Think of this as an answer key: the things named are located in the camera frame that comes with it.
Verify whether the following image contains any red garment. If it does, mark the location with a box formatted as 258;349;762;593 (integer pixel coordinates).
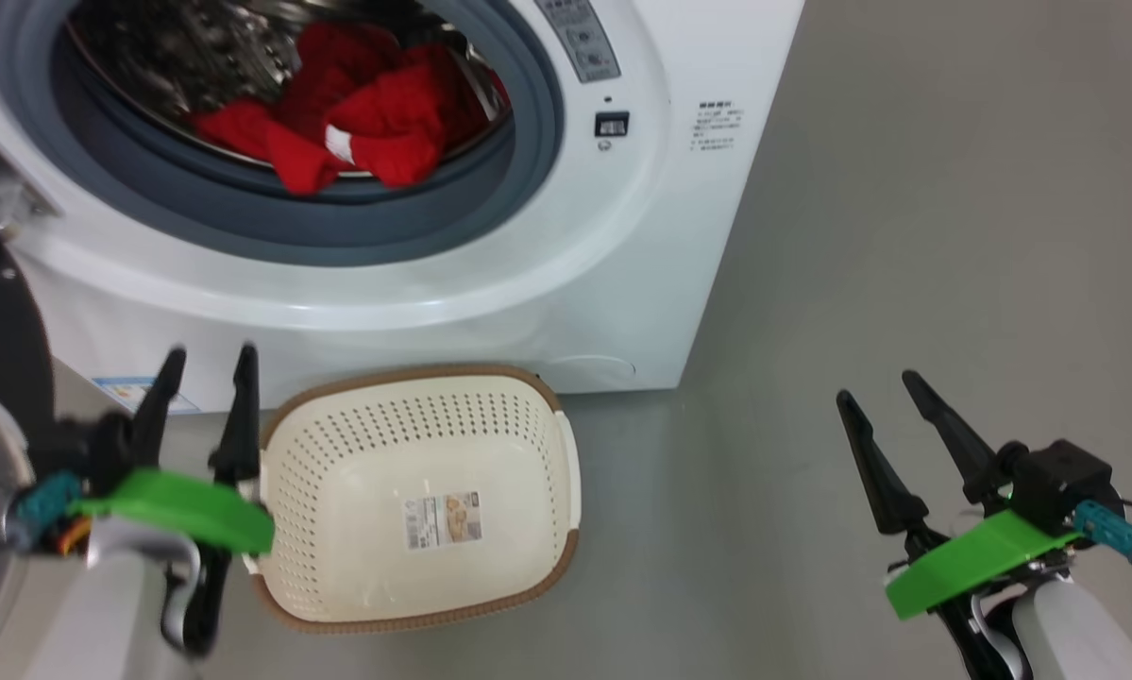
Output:
191;21;512;196

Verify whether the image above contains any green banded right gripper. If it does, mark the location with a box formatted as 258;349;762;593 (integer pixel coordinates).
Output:
835;369;1082;680

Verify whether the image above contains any blue energy label sticker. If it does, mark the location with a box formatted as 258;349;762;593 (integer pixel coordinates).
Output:
92;376;201;416

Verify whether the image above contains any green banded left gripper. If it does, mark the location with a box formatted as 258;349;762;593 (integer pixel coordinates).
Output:
65;345;277;658

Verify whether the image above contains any white front-load washing machine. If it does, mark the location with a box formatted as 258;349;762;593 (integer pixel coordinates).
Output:
0;0;805;417

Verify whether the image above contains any cream perforated laundry basket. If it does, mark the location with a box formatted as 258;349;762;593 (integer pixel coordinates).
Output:
245;364;583;635

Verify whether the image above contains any stainless steel washer drum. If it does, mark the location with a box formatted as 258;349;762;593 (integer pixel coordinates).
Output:
65;0;515;180

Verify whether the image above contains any grey instruction label strip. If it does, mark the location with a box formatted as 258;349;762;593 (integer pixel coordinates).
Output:
534;0;622;85

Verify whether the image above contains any printed product label sticker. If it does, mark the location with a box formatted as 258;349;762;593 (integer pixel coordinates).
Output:
404;490;484;553

